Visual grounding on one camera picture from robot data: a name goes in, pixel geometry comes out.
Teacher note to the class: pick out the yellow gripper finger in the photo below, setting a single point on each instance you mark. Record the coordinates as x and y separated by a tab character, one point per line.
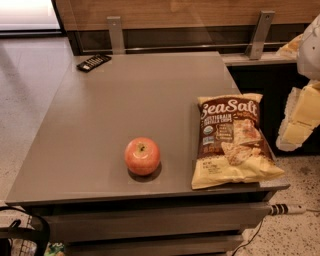
302	116
290	49

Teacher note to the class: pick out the red apple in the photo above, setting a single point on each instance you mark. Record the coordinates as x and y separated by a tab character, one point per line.
142	156

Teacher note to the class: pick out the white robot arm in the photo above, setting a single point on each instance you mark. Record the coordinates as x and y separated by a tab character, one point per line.
308	55

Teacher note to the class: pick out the black rxbar chocolate bar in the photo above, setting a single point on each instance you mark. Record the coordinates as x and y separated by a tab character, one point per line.
93	62

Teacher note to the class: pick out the sea salt chips bag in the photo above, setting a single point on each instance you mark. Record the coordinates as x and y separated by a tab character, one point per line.
232	148

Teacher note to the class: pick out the grey drawer cabinet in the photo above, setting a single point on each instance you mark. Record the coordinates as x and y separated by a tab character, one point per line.
184	226

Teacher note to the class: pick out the right metal bracket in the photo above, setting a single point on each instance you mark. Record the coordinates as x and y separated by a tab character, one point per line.
255	48

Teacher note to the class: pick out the metal bracket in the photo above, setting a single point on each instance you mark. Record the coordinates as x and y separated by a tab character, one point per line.
116	35
255	48

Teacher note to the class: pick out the striped cable plug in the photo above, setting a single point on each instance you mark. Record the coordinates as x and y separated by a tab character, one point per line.
287	209

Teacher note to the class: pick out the left metal bracket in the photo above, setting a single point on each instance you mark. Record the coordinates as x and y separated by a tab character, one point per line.
116	35

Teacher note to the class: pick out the black wire basket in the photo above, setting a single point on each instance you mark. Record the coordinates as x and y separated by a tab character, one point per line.
38	236

